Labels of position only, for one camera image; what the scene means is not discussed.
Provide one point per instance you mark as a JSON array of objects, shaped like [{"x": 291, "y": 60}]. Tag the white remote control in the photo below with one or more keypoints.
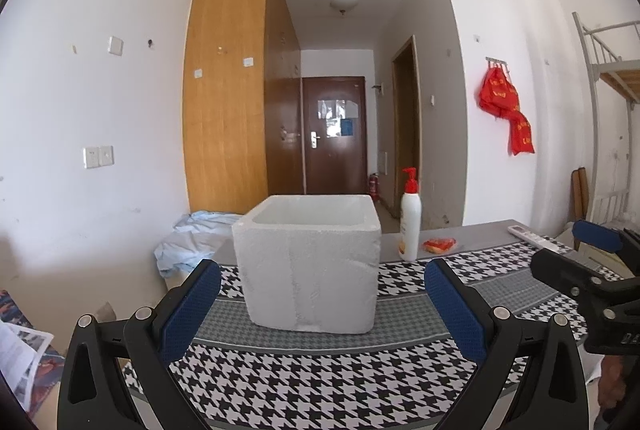
[{"x": 535, "y": 236}]

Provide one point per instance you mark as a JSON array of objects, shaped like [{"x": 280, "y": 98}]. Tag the white ceiling lamp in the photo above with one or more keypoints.
[{"x": 343, "y": 3}]

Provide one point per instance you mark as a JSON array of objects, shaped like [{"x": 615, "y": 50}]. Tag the magazines on floor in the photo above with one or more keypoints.
[{"x": 47, "y": 380}]

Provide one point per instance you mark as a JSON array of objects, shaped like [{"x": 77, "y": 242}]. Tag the dark wall bracket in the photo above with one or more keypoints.
[{"x": 377, "y": 88}]

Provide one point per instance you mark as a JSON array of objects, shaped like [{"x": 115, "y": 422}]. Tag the white wall switch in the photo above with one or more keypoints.
[{"x": 115, "y": 46}]

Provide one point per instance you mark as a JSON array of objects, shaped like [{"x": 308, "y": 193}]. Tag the white metal bunk bed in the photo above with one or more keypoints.
[{"x": 595, "y": 110}]

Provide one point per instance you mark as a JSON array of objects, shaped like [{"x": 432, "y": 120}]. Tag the red printed bag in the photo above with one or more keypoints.
[
  {"x": 497, "y": 93},
  {"x": 522, "y": 135}
]

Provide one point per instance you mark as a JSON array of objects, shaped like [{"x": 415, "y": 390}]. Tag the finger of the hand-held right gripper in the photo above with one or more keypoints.
[
  {"x": 597, "y": 235},
  {"x": 560, "y": 269}
]

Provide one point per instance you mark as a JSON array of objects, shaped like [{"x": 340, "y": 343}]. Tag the white foam box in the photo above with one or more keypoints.
[{"x": 305, "y": 280}]

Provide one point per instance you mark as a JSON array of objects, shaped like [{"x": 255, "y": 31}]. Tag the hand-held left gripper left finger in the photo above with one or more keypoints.
[{"x": 192, "y": 305}]

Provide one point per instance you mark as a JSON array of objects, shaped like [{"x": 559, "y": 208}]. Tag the red fire extinguisher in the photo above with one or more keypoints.
[{"x": 374, "y": 189}]

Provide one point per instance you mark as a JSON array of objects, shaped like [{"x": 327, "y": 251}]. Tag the white paper notice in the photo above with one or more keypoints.
[{"x": 327, "y": 110}]

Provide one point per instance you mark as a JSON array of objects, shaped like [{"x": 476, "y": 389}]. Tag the dark brown entrance door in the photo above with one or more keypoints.
[{"x": 330, "y": 165}]

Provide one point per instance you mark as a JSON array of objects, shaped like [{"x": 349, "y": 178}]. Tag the leaning wooden boards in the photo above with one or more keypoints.
[{"x": 581, "y": 195}]

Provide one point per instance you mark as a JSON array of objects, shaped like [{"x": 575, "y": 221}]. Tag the red snack packet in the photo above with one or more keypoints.
[{"x": 440, "y": 244}]

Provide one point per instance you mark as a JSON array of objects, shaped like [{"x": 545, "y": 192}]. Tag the blue paper notice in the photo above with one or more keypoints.
[{"x": 347, "y": 127}]

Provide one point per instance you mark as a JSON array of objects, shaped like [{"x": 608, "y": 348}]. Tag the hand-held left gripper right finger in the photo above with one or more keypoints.
[{"x": 457, "y": 310}]

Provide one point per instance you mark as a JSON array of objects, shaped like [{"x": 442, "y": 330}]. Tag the houndstooth tablecloth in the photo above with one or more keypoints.
[{"x": 310, "y": 380}]

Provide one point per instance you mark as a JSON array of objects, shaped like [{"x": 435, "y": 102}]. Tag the person's right hand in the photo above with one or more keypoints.
[{"x": 612, "y": 385}]

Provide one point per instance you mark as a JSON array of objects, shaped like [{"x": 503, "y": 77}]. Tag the metal wall hook rack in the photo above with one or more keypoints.
[{"x": 497, "y": 62}]

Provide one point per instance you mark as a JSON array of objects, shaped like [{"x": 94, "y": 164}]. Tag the printed paper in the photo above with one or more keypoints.
[{"x": 22, "y": 355}]

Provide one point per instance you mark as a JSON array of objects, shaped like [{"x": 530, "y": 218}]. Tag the wooden wardrobe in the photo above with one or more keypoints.
[{"x": 225, "y": 85}]

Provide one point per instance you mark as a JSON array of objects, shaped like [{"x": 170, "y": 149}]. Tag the light blue cloth pile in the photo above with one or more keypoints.
[{"x": 195, "y": 240}]

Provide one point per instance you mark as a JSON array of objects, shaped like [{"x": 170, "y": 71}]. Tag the brown side door frame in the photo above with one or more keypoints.
[{"x": 397, "y": 130}]

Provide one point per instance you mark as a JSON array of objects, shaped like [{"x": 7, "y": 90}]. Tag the white lotion pump bottle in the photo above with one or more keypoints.
[{"x": 411, "y": 225}]

